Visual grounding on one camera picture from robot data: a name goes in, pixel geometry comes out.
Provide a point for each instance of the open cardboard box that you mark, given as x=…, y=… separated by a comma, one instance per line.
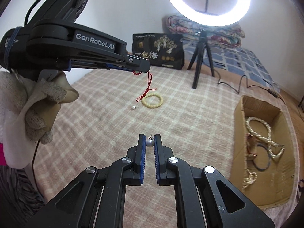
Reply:
x=268, y=180

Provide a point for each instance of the red strap wristwatch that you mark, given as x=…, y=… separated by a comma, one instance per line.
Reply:
x=251, y=147

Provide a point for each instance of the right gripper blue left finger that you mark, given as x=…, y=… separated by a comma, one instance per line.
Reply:
x=96, y=197

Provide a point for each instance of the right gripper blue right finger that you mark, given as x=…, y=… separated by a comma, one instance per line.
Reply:
x=203, y=196

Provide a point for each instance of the white ring light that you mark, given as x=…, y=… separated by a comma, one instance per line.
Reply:
x=237, y=12

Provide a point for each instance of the black snack bag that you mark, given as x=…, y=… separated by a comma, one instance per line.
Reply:
x=161, y=49

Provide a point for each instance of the white gloved left hand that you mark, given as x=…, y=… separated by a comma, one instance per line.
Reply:
x=28, y=113

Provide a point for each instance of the pink left sleeve forearm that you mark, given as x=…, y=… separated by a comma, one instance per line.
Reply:
x=2, y=156

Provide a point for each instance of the pink plaid blanket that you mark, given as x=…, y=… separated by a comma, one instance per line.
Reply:
x=99, y=127

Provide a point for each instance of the black tripod stand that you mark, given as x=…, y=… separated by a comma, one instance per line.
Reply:
x=198, y=55

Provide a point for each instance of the blue patterned bed sheet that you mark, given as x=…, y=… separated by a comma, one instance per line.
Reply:
x=242, y=61

